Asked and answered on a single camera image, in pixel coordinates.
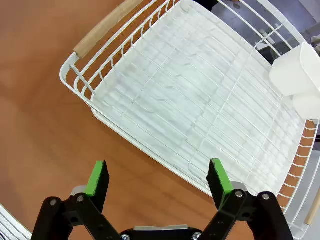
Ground white plastic drain tray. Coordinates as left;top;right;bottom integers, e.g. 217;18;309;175
91;0;307;199

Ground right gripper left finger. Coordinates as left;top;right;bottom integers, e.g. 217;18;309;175
31;159;123;240

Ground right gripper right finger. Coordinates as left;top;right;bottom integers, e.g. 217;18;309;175
197;158;294;240

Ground white wire dish rack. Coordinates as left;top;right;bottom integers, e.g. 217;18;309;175
59;0;320;240

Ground white plastic cutlery holder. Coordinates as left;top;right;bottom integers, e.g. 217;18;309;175
269;41;320;120

